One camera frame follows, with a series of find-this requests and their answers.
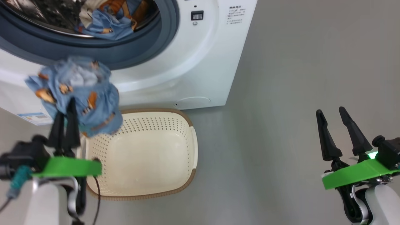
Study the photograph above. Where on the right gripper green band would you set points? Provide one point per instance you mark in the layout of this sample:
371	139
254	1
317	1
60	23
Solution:
356	175

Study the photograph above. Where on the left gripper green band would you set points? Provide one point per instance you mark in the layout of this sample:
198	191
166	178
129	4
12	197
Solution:
72	167

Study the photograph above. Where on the blue bear print garment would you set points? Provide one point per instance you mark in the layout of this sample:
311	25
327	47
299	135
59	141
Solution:
90	93
109	26

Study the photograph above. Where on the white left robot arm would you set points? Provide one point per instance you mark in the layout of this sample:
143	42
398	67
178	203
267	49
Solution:
47	203

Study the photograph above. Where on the cream perforated laundry basket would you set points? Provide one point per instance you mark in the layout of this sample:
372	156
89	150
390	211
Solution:
147	162

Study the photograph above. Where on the grey rubber door gasket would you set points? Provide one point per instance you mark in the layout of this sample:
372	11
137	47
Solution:
140	53

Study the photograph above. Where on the white front-load washing machine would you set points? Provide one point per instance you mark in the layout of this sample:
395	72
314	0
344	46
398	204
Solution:
203	62

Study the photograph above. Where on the black door latch slot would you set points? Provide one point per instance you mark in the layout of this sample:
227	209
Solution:
197	15

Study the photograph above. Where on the blue energy label sticker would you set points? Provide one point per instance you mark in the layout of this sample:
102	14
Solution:
36	118

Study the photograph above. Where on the round drain filter cover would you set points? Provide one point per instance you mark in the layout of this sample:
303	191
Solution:
193	102

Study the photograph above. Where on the printed warning text label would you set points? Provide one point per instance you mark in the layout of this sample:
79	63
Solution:
237	15

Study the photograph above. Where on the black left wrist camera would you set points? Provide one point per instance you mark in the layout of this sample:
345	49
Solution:
26	154

